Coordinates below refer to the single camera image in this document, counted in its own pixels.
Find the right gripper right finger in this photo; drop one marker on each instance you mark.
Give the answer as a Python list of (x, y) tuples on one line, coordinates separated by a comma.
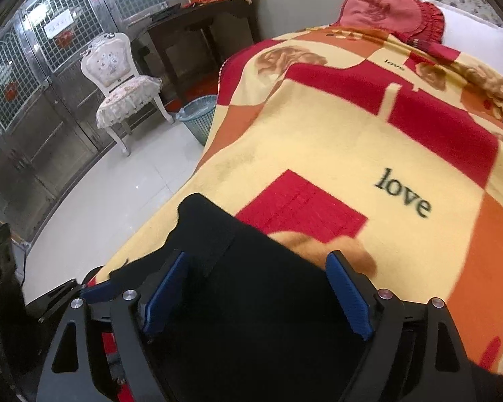
[(412, 351)]

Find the white pillow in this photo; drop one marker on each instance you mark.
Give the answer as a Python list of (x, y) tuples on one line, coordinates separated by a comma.
[(472, 35)]

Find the white ornate chair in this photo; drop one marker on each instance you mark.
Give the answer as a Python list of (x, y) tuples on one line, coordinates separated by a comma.
[(108, 63)]

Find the red orange yellow blanket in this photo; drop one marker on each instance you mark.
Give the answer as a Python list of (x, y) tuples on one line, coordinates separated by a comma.
[(344, 139)]

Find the metal grille door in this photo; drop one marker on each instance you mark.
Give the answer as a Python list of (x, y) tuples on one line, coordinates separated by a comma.
[(48, 131)]

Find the red ruffled cushion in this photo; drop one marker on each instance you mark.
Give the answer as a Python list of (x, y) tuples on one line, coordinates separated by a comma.
[(409, 20)]

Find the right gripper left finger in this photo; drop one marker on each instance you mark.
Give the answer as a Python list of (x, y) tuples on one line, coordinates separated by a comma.
[(76, 367)]

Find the teal plastic waste basket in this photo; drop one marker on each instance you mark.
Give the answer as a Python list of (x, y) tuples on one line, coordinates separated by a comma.
[(197, 116)]

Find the black pants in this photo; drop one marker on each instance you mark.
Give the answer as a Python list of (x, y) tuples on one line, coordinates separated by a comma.
[(255, 321)]

